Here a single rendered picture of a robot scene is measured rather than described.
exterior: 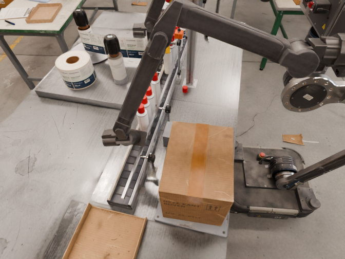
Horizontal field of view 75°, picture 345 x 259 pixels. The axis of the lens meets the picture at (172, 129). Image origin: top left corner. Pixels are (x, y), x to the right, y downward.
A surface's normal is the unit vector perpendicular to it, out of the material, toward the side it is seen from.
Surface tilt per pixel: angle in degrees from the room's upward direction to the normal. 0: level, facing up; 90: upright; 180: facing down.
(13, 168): 0
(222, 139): 0
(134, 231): 0
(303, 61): 80
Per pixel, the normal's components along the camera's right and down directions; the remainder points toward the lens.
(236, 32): -0.07, 0.63
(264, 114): -0.03, -0.62
